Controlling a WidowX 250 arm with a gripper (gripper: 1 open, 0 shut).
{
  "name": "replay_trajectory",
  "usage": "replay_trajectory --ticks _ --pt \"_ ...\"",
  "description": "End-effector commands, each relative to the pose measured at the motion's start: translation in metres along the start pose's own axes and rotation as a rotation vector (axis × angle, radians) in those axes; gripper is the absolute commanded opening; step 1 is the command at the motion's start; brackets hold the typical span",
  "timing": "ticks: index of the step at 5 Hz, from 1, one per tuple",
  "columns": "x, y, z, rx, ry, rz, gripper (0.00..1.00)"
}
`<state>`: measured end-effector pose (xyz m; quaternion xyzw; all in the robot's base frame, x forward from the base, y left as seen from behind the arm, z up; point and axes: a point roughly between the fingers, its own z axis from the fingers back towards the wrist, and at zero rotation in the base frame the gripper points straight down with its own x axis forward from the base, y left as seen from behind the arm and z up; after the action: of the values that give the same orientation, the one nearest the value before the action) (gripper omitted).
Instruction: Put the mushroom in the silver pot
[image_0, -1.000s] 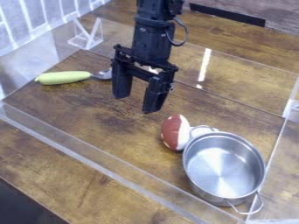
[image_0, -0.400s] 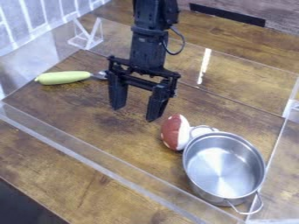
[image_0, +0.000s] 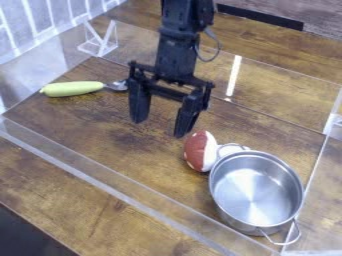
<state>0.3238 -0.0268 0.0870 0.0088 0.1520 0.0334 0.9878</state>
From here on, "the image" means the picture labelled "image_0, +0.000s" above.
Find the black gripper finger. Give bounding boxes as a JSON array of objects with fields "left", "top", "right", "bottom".
[
  {"left": 128, "top": 80, "right": 151, "bottom": 123},
  {"left": 174, "top": 91, "right": 203, "bottom": 138}
]

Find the clear acrylic triangle bracket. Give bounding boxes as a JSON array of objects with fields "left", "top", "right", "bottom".
[{"left": 77, "top": 21, "right": 119, "bottom": 57}]

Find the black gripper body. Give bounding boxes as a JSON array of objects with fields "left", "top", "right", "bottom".
[{"left": 127, "top": 61, "right": 215, "bottom": 110}]

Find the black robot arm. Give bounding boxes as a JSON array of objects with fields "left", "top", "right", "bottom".
[{"left": 127, "top": 0, "right": 214, "bottom": 138}]

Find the red white plush mushroom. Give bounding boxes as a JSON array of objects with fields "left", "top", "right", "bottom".
[{"left": 183, "top": 130, "right": 248, "bottom": 172}]

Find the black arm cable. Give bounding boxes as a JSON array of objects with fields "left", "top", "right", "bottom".
[{"left": 194, "top": 26, "right": 222, "bottom": 63}]

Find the silver metal pot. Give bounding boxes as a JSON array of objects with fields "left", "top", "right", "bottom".
[{"left": 208, "top": 143, "right": 304, "bottom": 246}]

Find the black strip on table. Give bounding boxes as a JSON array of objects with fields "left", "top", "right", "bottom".
[{"left": 216, "top": 3, "right": 304, "bottom": 31}]

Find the clear acrylic enclosure wall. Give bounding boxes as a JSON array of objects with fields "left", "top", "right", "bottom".
[{"left": 0, "top": 0, "right": 342, "bottom": 256}]

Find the green handled metal spoon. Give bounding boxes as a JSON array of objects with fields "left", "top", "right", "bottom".
[{"left": 40, "top": 80, "right": 128, "bottom": 97}]

